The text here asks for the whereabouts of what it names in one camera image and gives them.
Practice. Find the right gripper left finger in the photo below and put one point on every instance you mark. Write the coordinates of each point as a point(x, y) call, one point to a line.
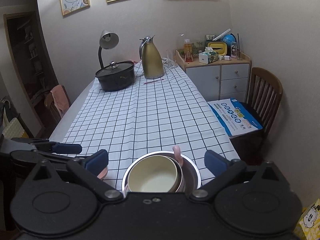
point(86, 172)

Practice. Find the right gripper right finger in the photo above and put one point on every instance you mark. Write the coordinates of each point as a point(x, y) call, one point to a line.
point(224, 171)

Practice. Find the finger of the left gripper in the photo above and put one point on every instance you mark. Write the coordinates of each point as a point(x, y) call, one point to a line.
point(45, 145)

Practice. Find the pink divided plate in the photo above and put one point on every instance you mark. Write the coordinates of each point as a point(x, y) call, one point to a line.
point(103, 173)

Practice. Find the large steel mixing bowl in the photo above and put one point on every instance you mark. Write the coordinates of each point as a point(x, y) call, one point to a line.
point(161, 172)

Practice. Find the pink bowl with steel insert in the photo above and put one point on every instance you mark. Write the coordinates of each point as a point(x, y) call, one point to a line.
point(178, 169)

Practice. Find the cream round bowl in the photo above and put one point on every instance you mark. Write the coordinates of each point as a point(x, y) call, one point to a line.
point(152, 174)

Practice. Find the cream foam pad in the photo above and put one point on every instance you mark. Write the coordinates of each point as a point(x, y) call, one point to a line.
point(13, 130)

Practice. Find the wooden chair left side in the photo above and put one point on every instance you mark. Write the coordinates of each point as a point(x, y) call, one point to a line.
point(49, 104)

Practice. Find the wooden chair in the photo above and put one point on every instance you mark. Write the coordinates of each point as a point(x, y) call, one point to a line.
point(263, 100)
point(49, 104)

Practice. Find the pink towel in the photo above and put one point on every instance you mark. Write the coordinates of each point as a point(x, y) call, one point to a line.
point(60, 100)

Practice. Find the blue white package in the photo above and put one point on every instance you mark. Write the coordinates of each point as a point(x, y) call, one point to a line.
point(234, 118)

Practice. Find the white checked tablecloth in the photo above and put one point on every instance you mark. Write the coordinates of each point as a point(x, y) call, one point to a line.
point(142, 119)

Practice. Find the wooden chair right side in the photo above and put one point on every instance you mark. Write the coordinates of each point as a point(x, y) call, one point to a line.
point(263, 100)

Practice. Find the grey drawer cabinet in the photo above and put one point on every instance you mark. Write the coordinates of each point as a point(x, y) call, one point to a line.
point(221, 79)

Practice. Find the black pot with glass lid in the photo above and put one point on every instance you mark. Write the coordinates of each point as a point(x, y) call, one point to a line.
point(116, 76)

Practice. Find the dark bookshelf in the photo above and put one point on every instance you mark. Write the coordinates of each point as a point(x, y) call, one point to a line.
point(32, 67)

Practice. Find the yellow cartoon box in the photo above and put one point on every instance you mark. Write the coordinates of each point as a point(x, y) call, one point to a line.
point(308, 226)

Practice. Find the red pen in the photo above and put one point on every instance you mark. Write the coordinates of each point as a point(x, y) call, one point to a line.
point(153, 81)

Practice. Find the white tissue box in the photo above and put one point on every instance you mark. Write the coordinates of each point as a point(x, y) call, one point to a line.
point(208, 56)

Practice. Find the grey desk lamp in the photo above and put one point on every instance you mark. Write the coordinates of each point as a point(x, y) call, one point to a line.
point(108, 40)

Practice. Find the yellow tissue holder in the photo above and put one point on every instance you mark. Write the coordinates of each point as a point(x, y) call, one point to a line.
point(218, 46)

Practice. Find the gold thermos jug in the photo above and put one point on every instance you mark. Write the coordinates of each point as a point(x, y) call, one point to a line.
point(151, 59)

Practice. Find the clear glass cup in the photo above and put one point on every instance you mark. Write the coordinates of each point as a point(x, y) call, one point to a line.
point(171, 57)

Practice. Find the orange bottle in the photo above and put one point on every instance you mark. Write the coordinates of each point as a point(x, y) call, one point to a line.
point(188, 51)

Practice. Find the blue globe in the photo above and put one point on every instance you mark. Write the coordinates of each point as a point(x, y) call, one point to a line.
point(229, 39)

